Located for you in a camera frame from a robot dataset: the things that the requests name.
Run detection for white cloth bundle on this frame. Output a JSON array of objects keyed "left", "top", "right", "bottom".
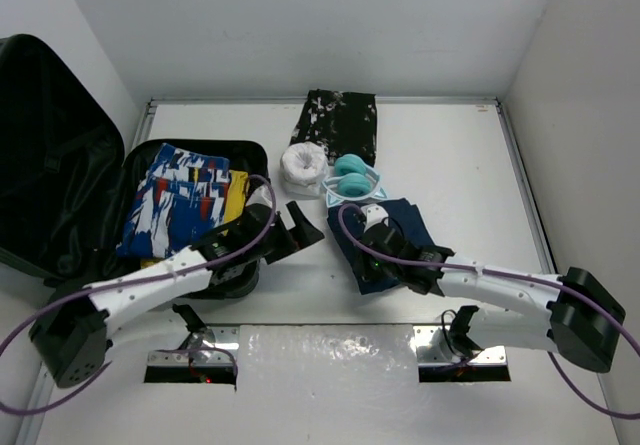
[{"left": 280, "top": 142, "right": 329, "bottom": 199}]

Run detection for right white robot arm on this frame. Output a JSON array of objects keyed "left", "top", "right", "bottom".
[{"left": 354, "top": 223, "right": 626, "bottom": 373}]

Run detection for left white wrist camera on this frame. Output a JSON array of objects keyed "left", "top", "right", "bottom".
[{"left": 245, "top": 185, "right": 273, "bottom": 208}]

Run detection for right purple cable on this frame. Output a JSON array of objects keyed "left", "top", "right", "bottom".
[{"left": 337, "top": 203, "right": 640, "bottom": 420}]

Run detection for yellow pants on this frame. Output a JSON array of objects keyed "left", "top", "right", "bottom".
[{"left": 129, "top": 170, "right": 248, "bottom": 260}]

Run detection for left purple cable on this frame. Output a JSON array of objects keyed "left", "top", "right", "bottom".
[{"left": 0, "top": 174, "right": 279, "bottom": 416}]

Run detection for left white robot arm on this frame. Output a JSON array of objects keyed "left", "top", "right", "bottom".
[{"left": 29, "top": 201, "right": 324, "bottom": 389}]

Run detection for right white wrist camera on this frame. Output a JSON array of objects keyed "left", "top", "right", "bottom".
[{"left": 361, "top": 204, "right": 389, "bottom": 231}]

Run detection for teal cat-ear headphones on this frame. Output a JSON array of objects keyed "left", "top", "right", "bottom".
[{"left": 322, "top": 154, "right": 389, "bottom": 208}]

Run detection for black white patterned garment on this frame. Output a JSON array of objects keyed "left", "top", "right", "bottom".
[{"left": 289, "top": 89, "right": 378, "bottom": 166}]

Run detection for navy garment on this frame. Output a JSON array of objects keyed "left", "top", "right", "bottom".
[{"left": 327, "top": 198, "right": 434, "bottom": 295}]

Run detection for blue white patterned shorts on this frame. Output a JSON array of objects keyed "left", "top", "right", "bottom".
[{"left": 116, "top": 143, "right": 231, "bottom": 259}]

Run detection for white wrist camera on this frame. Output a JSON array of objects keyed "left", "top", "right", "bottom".
[
  {"left": 361, "top": 204, "right": 389, "bottom": 231},
  {"left": 245, "top": 185, "right": 273, "bottom": 208}
]

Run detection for purple cable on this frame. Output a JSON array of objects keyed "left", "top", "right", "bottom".
[
  {"left": 0, "top": 174, "right": 279, "bottom": 416},
  {"left": 337, "top": 203, "right": 640, "bottom": 420}
]

